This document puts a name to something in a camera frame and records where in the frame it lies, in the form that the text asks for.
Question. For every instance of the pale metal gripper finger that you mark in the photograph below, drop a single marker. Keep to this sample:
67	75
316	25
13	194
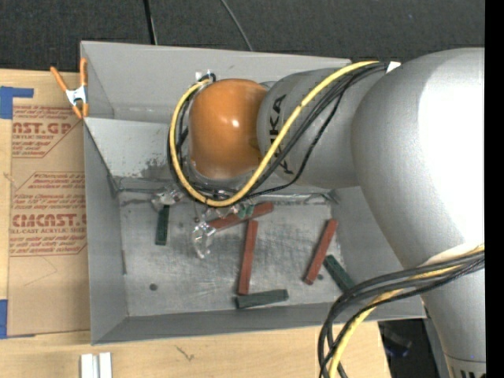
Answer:
208	232
196	239

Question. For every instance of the dark green flat block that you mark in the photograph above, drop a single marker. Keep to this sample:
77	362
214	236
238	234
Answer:
262	299
162	227
338	273

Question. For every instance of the grey metal bin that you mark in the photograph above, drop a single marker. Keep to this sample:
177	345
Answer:
177	274

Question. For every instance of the red-brown flat block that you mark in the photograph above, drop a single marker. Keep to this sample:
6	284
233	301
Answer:
258	211
248	258
321	250

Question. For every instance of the clear glass thing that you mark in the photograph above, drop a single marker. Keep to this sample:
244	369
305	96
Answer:
164	199

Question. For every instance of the brown cardboard board red print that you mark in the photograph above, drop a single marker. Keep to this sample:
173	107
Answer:
47	282

